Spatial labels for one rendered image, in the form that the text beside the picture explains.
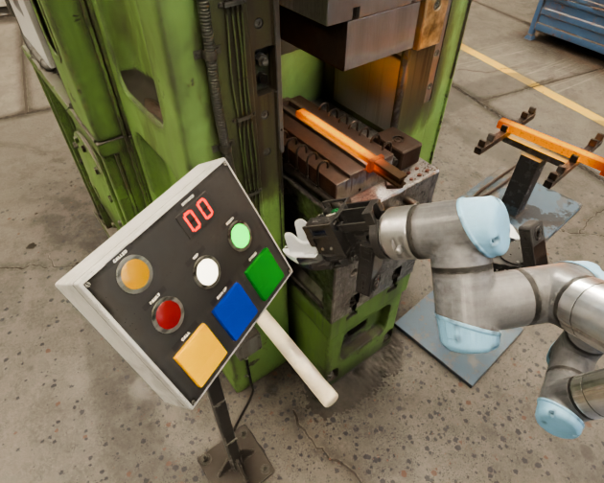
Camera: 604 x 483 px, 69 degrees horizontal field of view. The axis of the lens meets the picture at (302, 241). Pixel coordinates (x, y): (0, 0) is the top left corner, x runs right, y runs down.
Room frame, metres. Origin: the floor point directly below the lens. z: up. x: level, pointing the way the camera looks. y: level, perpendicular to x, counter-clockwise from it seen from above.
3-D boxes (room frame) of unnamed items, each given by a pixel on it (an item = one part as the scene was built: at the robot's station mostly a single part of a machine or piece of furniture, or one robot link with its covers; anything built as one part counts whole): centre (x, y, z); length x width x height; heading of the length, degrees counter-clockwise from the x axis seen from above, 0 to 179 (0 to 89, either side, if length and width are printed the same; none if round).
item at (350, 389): (0.89, -0.19, 0.01); 0.58 x 0.39 x 0.01; 127
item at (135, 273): (0.42, 0.25, 1.16); 0.05 x 0.03 x 0.04; 127
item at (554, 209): (1.10, -0.69, 0.70); 0.40 x 0.30 x 0.02; 132
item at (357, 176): (1.10, -0.04, 0.96); 0.42 x 0.20 x 0.09; 37
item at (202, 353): (0.38, 0.17, 1.01); 0.07 x 0.05 x 0.07; 152
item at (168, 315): (0.40, 0.21, 1.09); 0.05 x 0.03 x 0.04; 127
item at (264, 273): (0.56, 0.07, 1.01); 0.07 x 0.05 x 0.07; 152
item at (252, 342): (0.81, 0.19, 0.36); 0.09 x 0.07 x 0.12; 127
